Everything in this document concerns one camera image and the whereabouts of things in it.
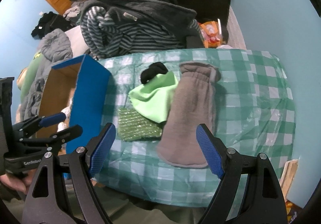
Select black clothing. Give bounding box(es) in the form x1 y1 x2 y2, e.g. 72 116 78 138
31 11 76 38

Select green checkered plastic tablecloth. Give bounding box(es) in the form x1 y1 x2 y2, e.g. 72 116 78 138
91 48 296 208

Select grey quilted jacket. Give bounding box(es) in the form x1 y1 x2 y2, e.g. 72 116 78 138
40 29 74 62

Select light green cloth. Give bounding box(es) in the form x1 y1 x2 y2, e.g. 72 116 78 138
129 71 179 124

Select wooden boards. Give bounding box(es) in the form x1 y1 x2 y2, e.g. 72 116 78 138
279 160 299 192

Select grey fleece mitten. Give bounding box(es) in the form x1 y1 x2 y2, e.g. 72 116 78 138
156 62 221 169

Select person's left hand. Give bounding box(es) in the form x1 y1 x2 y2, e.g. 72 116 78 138
0 172 34 195

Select grey striped sweater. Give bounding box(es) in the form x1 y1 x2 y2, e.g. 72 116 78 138
80 6 201 60

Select grey clothes pile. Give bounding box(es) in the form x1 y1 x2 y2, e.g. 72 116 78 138
63 5 84 21

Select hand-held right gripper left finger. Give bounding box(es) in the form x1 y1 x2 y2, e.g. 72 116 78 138
22 123 117 224

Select orange bag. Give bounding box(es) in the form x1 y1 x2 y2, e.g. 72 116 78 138
199 19 223 48

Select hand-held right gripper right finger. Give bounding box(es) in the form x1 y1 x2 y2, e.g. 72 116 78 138
196 124 287 224

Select blue cardboard box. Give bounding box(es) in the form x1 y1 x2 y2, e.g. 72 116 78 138
35 55 113 157

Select beige panel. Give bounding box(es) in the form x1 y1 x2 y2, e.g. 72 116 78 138
226 8 248 50

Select grey printed blanket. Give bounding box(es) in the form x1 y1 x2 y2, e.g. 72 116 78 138
16 68 52 120

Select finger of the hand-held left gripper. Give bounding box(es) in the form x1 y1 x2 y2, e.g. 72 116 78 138
21 125 84 158
15 112 67 139

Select green shirt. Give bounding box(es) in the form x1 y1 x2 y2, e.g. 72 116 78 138
19 51 51 100

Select black sock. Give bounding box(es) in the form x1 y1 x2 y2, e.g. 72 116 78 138
140 62 169 86

